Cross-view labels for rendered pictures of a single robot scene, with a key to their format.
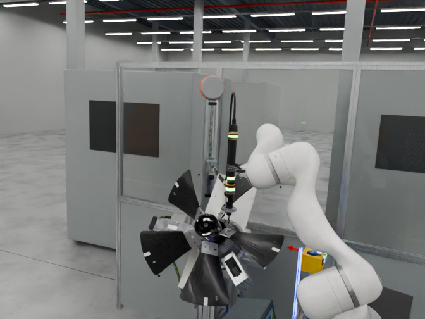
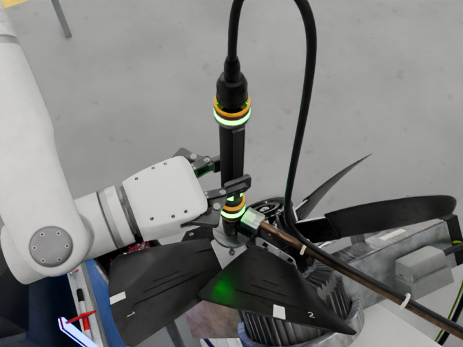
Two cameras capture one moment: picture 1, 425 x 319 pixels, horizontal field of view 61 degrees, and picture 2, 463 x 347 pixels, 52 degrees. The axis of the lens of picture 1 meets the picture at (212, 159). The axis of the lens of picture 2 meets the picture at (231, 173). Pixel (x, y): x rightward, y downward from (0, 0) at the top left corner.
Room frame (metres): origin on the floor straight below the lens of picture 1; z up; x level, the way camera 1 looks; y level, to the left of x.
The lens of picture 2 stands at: (1.89, -0.36, 2.09)
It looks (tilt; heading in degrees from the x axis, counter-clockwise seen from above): 59 degrees down; 131
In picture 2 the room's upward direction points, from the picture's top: straight up
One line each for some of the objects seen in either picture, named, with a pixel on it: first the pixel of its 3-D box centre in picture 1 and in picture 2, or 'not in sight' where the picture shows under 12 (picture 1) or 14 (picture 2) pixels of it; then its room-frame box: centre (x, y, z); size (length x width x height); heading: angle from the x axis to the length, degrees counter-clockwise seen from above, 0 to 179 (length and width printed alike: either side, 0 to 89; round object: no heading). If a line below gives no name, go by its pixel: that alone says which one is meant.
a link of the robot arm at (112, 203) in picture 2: not in sight; (118, 214); (1.58, -0.24, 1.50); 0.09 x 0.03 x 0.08; 154
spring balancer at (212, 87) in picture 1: (212, 87); not in sight; (2.37, 0.02, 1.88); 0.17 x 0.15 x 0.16; 64
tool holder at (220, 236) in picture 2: (229, 199); (236, 222); (1.67, -0.09, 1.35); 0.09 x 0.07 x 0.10; 9
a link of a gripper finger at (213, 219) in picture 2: not in sight; (194, 211); (1.66, -0.17, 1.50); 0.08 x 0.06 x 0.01; 5
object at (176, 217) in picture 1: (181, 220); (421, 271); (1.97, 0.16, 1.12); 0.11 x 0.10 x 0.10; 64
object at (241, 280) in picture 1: (237, 272); (217, 305); (1.66, -0.15, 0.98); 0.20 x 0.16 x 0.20; 154
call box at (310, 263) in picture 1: (313, 259); not in sight; (1.76, -0.54, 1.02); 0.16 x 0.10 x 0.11; 154
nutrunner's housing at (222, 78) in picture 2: (231, 168); (231, 173); (1.66, -0.09, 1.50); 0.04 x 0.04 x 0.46
